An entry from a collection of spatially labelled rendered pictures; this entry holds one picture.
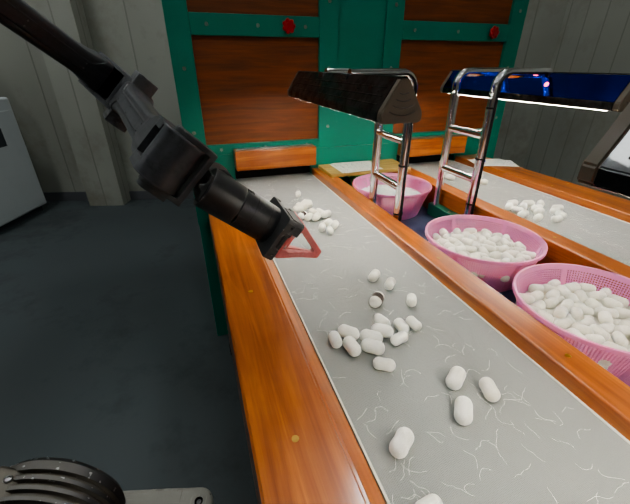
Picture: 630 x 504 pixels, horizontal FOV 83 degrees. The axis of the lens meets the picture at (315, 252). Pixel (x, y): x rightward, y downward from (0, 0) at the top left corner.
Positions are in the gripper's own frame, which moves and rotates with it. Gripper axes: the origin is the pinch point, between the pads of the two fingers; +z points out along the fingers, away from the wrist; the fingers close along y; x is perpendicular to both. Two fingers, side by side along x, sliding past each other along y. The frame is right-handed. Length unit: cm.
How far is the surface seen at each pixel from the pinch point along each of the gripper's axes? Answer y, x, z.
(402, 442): -26.8, 7.4, 7.5
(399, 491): -30.3, 10.4, 7.1
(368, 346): -11.6, 5.6, 10.4
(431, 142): 80, -47, 62
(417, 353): -13.8, 2.3, 17.1
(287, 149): 81, -9, 14
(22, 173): 292, 133, -83
